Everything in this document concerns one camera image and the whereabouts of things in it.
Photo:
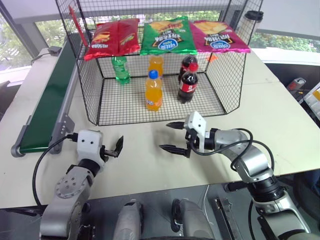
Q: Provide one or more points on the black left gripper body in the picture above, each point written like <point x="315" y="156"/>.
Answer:
<point x="106" y="153"/>

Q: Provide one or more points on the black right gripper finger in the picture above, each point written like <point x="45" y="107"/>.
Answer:
<point x="177" y="125"/>
<point x="177" y="150"/>

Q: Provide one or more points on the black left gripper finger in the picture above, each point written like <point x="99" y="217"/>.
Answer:
<point x="119" y="146"/>

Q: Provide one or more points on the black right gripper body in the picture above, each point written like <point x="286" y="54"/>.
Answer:
<point x="191" y="136"/>

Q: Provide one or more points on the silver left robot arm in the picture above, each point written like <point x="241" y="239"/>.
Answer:
<point x="67" y="187"/>

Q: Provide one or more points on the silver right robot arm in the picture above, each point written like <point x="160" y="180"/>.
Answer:
<point x="252" y="160"/>

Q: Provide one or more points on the green conveyor belt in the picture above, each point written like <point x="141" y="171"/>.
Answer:
<point x="47" y="100"/>

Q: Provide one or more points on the orange soda bottle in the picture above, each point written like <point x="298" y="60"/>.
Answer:
<point x="156" y="63"/>
<point x="153" y="96"/>

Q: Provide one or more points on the cola bottle red cap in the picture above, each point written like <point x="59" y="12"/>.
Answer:
<point x="187" y="87"/>
<point x="187" y="61"/>

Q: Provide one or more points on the dark rounded robot leg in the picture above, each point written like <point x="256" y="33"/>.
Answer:
<point x="192" y="220"/>
<point x="130" y="220"/>

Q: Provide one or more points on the green soda bottle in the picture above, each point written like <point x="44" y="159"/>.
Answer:
<point x="121" y="71"/>

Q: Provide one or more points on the orange sticker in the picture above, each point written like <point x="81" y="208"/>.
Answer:
<point x="212" y="58"/>

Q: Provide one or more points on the green chips bag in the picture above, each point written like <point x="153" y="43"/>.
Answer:
<point x="167" y="37"/>

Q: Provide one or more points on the pink chips bag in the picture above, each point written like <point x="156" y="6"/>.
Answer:
<point x="217" y="37"/>

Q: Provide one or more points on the red chips bag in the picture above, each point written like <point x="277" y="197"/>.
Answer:
<point x="112" y="40"/>

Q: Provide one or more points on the grey power adapter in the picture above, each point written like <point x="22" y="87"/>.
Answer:
<point x="54" y="49"/>

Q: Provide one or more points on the red black power tool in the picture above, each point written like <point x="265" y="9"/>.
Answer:
<point x="296" y="83"/>

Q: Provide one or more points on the clear tumbler black lid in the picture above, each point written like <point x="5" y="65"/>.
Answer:
<point x="252" y="22"/>

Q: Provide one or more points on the grey parts box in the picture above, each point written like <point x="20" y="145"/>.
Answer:
<point x="313" y="98"/>

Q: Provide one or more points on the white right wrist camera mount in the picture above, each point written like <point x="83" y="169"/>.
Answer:
<point x="198" y="122"/>

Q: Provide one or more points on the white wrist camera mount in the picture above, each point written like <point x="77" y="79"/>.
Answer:
<point x="198" y="122"/>
<point x="88" y="147"/>

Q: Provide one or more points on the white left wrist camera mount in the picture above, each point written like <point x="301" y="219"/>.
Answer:
<point x="88" y="147"/>

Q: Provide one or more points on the black metal bracket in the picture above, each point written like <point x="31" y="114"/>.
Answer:
<point x="225" y="217"/>

